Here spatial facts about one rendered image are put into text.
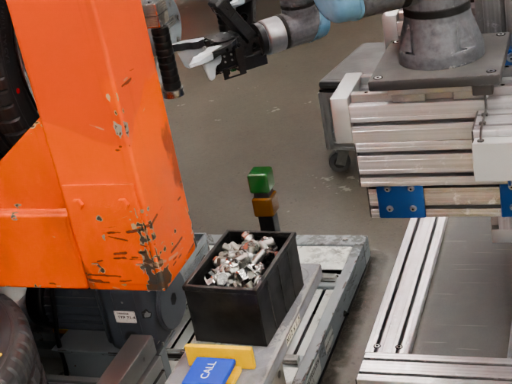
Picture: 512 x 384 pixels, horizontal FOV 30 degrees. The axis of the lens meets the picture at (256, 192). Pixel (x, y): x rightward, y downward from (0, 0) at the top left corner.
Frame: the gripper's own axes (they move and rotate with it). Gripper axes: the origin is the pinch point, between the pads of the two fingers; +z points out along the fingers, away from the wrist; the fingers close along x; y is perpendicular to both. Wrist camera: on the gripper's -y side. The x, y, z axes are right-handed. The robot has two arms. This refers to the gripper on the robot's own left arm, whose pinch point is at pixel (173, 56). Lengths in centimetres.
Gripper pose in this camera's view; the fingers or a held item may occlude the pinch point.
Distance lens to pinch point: 197.1
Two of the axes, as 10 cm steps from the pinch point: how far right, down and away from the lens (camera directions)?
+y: 1.7, 8.9, 4.2
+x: -4.4, -3.1, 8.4
